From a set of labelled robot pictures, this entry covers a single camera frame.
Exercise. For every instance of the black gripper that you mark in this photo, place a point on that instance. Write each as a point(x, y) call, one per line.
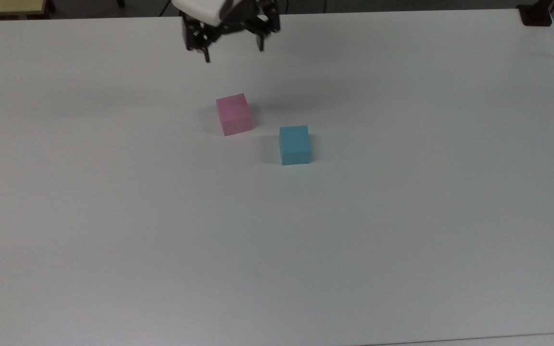
point(238, 17)

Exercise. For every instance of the blue cube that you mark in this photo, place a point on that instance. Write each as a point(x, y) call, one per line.
point(295, 144)

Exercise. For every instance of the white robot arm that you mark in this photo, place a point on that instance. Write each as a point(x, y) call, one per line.
point(200, 9)

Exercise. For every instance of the pink cube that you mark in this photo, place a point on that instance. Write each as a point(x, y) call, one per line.
point(233, 114)

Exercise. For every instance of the yellow wooden table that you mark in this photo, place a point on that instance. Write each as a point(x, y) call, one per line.
point(3, 6)

